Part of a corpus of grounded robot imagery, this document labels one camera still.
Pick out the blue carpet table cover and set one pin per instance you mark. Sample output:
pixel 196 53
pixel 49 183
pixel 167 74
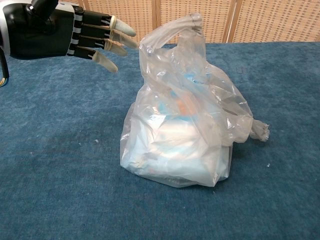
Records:
pixel 62 150

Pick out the white wet wipes pack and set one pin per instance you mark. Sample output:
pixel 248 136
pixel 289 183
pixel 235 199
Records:
pixel 180 152

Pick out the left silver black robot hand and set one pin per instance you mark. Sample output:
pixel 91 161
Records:
pixel 42 35

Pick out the blue cookie box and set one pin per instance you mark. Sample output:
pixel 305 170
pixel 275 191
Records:
pixel 185 100

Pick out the clear plastic bag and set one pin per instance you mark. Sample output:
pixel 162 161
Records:
pixel 175 140

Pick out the woven bamboo folding screen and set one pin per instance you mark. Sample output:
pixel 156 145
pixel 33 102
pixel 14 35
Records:
pixel 262 20

